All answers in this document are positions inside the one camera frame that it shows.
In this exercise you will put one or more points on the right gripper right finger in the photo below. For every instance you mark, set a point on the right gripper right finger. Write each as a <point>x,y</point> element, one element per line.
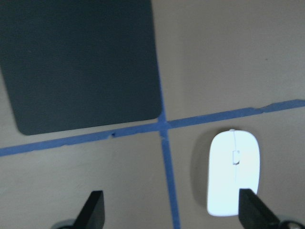
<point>254,214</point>

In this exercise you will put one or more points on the black mousepad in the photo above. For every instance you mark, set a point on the black mousepad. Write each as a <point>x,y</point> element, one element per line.
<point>72,64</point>

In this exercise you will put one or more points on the white computer mouse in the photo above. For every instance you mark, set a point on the white computer mouse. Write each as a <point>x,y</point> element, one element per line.
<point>234,164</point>

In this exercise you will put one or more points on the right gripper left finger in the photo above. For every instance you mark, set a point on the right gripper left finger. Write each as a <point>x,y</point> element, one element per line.
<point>92,214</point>

